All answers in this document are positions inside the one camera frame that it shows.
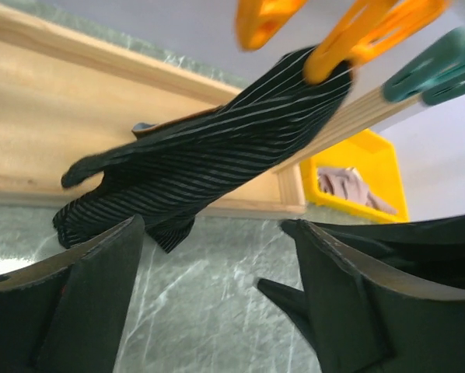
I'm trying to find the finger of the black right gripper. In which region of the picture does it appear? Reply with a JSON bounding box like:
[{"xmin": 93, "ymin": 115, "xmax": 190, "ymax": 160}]
[{"xmin": 257, "ymin": 277, "xmax": 314, "ymax": 349}]

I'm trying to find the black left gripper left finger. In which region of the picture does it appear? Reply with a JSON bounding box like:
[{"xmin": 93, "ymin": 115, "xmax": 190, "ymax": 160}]
[{"xmin": 0, "ymin": 216, "xmax": 144, "ymax": 372}]

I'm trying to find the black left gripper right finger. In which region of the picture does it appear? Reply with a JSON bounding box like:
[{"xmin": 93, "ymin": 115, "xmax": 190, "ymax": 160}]
[{"xmin": 281, "ymin": 217, "xmax": 465, "ymax": 372}]

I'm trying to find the black striped underwear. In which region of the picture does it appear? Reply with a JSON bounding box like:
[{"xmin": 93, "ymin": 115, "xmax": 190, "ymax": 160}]
[{"xmin": 52, "ymin": 47, "xmax": 353, "ymax": 252}]

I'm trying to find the teal clothes peg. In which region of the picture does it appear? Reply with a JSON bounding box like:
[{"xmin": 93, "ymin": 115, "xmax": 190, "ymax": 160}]
[{"xmin": 382, "ymin": 27, "xmax": 465, "ymax": 106}]

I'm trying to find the orange clothes peg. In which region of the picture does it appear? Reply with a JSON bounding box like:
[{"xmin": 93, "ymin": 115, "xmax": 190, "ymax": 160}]
[
  {"xmin": 303, "ymin": 0, "xmax": 451, "ymax": 84},
  {"xmin": 234, "ymin": 0, "xmax": 307, "ymax": 51}
]

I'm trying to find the wooden hanger rack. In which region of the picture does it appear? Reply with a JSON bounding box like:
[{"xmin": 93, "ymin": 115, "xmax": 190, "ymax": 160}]
[{"xmin": 0, "ymin": 0, "xmax": 424, "ymax": 217}]

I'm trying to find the pink folded cloth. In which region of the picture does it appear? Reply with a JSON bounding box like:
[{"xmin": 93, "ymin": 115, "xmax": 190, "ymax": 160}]
[{"xmin": 317, "ymin": 167, "xmax": 397, "ymax": 214}]

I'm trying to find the yellow plastic tray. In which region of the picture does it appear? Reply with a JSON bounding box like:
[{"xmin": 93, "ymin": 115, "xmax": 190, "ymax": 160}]
[{"xmin": 300, "ymin": 130, "xmax": 409, "ymax": 224}]

